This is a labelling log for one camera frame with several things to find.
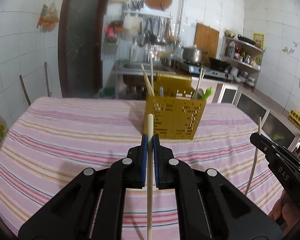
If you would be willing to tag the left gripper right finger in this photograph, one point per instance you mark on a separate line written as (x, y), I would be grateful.
(208, 205)

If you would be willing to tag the hanging orange snack bag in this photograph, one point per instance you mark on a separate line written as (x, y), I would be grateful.
(48, 17)

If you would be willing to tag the yellow perforated utensil holder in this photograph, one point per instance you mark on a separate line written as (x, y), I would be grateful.
(176, 115)

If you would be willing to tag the black wok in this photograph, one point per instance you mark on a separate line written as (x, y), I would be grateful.
(218, 65)

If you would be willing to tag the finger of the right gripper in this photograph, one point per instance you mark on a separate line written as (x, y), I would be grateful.
(267, 146)

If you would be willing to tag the green handled utensil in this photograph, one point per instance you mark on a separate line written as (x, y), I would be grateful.
(207, 94)

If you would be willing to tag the gas stove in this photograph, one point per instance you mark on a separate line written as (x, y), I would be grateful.
(195, 70)

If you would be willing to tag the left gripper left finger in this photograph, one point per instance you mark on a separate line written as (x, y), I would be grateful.
(91, 205)

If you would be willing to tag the wooden cutting board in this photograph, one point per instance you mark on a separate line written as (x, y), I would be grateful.
(206, 39)

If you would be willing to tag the blue handled utensil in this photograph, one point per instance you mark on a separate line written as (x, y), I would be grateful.
(161, 91)

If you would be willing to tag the steel cooking pot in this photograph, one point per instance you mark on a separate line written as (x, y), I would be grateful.
(193, 54)

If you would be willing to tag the dark wooden door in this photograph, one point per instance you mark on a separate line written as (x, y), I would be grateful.
(79, 47)

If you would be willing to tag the wall shelf with jars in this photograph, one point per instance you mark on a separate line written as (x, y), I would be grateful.
(243, 55)

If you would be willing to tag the person's right hand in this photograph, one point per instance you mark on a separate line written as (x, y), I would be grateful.
(287, 210)

